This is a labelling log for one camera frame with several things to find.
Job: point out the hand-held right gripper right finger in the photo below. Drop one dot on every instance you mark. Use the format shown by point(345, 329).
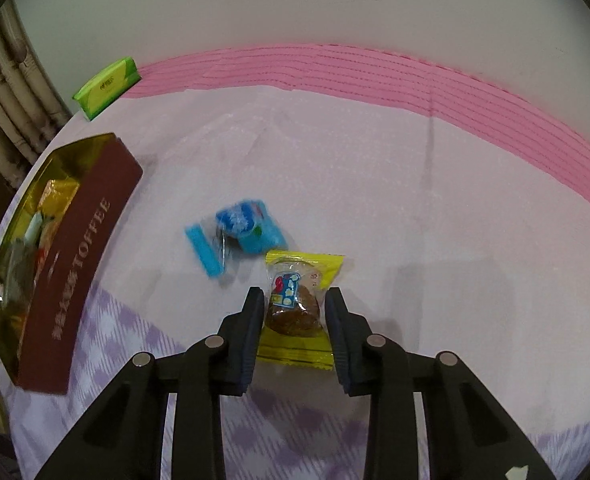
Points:
point(339, 340)

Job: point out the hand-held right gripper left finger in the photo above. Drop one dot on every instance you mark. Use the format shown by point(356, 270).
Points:
point(252, 340)

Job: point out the yellow cookie packet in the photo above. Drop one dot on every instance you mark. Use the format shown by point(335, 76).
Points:
point(295, 305)

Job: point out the maroon and gold tin box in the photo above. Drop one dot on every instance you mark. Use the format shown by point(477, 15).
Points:
point(90, 220)

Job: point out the large yellow snack packet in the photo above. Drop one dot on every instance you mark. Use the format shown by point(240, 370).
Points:
point(57, 195)

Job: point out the teal and navy snack packet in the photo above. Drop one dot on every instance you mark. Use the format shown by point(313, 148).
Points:
point(34, 226)

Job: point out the clear candy packet blue ends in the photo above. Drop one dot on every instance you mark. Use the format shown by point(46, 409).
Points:
point(202, 250)

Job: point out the blue snack packet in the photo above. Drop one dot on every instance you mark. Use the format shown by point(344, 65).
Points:
point(255, 235)

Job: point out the pink and purple tablecloth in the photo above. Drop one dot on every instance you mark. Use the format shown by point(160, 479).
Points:
point(375, 185)

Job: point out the green tissue pack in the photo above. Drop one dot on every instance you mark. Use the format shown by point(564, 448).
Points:
point(105, 87)

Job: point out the white pipe bundle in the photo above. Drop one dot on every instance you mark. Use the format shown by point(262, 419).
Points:
point(5, 85)

